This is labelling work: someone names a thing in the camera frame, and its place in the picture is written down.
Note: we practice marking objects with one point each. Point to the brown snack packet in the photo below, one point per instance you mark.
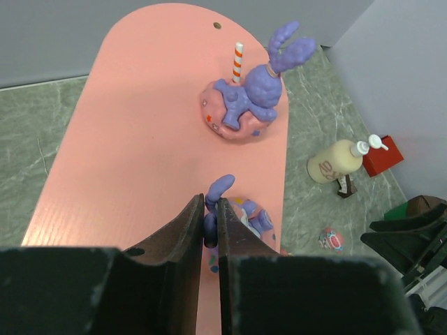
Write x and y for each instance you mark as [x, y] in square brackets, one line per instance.
[346, 186]

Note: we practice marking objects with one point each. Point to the pink blue patterned egg toy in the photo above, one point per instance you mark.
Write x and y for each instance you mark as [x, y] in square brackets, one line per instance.
[331, 239]

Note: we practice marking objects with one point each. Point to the pink three-tier shelf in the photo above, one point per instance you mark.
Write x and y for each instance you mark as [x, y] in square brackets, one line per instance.
[147, 134]

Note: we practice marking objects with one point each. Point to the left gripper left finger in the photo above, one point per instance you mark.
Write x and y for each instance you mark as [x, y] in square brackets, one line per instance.
[150, 288]

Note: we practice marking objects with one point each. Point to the red rectangular box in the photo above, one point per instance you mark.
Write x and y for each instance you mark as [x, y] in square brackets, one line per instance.
[380, 160]

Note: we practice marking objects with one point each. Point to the brown and green roll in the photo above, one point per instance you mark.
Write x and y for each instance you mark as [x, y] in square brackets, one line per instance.
[413, 207]

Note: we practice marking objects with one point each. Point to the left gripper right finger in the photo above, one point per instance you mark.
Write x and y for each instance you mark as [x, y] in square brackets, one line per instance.
[263, 292]

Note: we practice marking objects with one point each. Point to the cream pump lotion bottle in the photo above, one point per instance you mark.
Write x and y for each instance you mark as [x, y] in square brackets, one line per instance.
[340, 159]

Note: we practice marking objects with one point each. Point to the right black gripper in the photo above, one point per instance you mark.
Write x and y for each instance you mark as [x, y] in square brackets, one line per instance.
[417, 246]

